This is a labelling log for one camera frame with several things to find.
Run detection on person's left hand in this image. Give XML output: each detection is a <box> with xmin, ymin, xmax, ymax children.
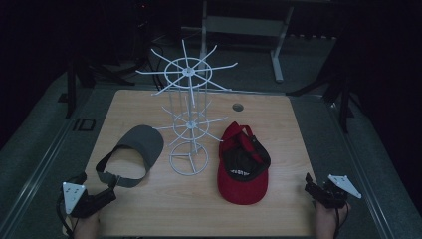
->
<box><xmin>73</xmin><ymin>211</ymin><xmax>102</xmax><ymax>239</ymax></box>

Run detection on person's right hand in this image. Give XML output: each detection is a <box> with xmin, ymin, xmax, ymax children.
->
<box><xmin>315</xmin><ymin>200</ymin><xmax>351</xmax><ymax>239</ymax></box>

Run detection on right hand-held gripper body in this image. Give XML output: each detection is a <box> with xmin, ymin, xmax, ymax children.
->
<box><xmin>316</xmin><ymin>173</ymin><xmax>362</xmax><ymax>210</ymax></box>

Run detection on white wire display rack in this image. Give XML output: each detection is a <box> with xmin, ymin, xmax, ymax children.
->
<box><xmin>134</xmin><ymin>39</ymin><xmax>239</xmax><ymax>177</ymax></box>

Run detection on white metal table frame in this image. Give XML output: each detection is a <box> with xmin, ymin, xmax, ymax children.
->
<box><xmin>180</xmin><ymin>0</ymin><xmax>296</xmax><ymax>84</ymax></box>

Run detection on black metal stand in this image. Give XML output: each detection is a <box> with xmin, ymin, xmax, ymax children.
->
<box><xmin>287</xmin><ymin>66</ymin><xmax>359</xmax><ymax>134</ymax></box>
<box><xmin>58</xmin><ymin>58</ymin><xmax>136</xmax><ymax>120</ymax></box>

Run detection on black rectangular floor frame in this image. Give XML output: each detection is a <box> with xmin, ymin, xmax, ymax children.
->
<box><xmin>72</xmin><ymin>118</ymin><xmax>97</xmax><ymax>132</ymax></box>

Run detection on red baseball cap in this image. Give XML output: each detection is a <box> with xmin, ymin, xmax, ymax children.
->
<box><xmin>217</xmin><ymin>120</ymin><xmax>272</xmax><ymax>205</ymax></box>

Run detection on black floor cables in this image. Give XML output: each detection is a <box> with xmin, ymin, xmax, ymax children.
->
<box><xmin>149</xmin><ymin>43</ymin><xmax>168</xmax><ymax>92</ymax></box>

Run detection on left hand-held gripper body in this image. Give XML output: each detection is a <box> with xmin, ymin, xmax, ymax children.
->
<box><xmin>62</xmin><ymin>181</ymin><xmax>103</xmax><ymax>219</ymax></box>

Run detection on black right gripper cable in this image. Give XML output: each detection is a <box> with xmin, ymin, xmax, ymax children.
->
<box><xmin>333</xmin><ymin>204</ymin><xmax>350</xmax><ymax>239</ymax></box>

